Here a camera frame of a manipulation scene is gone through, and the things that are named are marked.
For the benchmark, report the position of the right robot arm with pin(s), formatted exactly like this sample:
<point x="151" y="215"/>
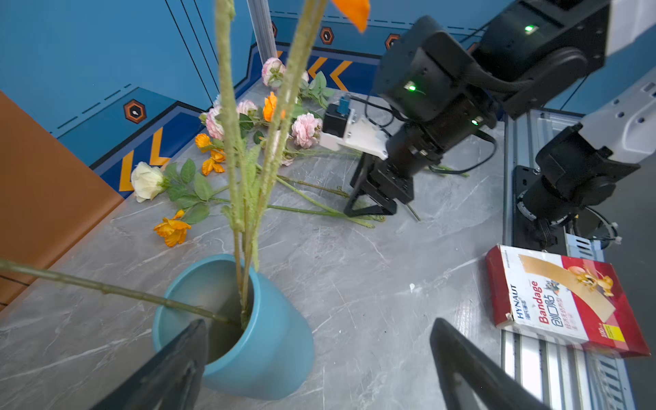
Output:
<point x="531" y="52"/>

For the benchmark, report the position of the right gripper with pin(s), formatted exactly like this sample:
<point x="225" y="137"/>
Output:
<point x="410" y="150"/>

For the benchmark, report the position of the teal ceramic vase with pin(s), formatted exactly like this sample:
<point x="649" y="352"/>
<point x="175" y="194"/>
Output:
<point x="269" y="359"/>

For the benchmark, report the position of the orange gerbera flower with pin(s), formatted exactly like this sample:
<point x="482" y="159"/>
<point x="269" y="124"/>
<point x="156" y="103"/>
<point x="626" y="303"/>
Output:
<point x="114" y="290"/>

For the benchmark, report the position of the yellow rose flower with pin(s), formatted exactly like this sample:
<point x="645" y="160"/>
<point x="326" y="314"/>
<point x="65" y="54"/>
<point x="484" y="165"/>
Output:
<point x="261" y="116"/>

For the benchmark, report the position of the yellow orange poppy spray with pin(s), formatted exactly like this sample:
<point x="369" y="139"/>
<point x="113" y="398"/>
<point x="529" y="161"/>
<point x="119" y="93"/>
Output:
<point x="252" y="170"/>

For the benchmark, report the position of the pink carnation spray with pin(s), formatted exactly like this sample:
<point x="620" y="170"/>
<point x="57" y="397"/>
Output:
<point x="306" y="142"/>

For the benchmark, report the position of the pink rose spray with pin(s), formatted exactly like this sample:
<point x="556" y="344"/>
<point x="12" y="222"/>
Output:
<point x="312" y="86"/>

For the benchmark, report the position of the red bandage box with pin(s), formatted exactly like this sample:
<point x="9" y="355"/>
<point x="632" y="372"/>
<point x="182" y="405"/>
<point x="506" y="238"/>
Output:
<point x="571" y="300"/>

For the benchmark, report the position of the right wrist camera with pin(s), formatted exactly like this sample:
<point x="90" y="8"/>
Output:
<point x="342" y="127"/>

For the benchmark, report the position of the white rose flower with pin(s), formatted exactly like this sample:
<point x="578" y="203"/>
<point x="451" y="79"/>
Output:
<point x="187" y="188"/>

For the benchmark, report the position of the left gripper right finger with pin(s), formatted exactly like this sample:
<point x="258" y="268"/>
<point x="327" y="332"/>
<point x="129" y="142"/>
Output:
<point x="469" y="379"/>

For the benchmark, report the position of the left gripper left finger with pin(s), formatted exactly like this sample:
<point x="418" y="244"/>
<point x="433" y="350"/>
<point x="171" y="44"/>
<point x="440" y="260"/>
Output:
<point x="170" y="380"/>

